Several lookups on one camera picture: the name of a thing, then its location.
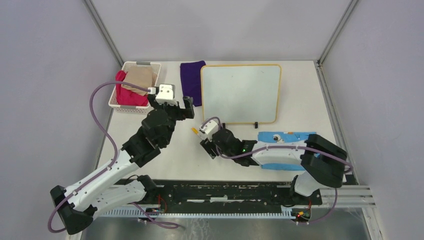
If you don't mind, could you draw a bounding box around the white orange marker pen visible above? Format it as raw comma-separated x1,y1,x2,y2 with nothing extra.
191,127,200,136

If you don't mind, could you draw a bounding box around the yellow framed whiteboard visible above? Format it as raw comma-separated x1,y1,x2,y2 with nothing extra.
200,63,283,124

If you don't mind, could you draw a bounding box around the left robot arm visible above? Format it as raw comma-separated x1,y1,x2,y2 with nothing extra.
47,94,195,235

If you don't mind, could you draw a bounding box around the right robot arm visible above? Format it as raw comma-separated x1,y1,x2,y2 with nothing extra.
194,126,353,204

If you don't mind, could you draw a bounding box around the beige cloth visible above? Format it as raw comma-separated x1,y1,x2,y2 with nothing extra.
122,64,158,89

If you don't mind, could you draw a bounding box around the pink cloth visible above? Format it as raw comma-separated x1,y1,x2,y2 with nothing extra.
115,84,149,107

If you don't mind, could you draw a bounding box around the purple folded cloth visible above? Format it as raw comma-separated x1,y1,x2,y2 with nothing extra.
180,60,206,107

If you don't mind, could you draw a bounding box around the blue patterned cloth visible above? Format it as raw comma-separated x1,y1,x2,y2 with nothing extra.
252,131,314,171

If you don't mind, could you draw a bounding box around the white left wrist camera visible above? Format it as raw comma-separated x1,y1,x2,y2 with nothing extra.
156,84,176,100

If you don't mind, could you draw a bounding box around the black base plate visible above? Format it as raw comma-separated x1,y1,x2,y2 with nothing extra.
138,179,323,214

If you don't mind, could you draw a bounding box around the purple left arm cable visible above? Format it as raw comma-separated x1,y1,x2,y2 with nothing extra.
47,81,157,234

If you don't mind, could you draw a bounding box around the white cable duct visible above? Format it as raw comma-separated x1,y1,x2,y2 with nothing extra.
100,206,296,220

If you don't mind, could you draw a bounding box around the aluminium rail frame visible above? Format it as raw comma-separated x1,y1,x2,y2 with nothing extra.
314,60,377,209

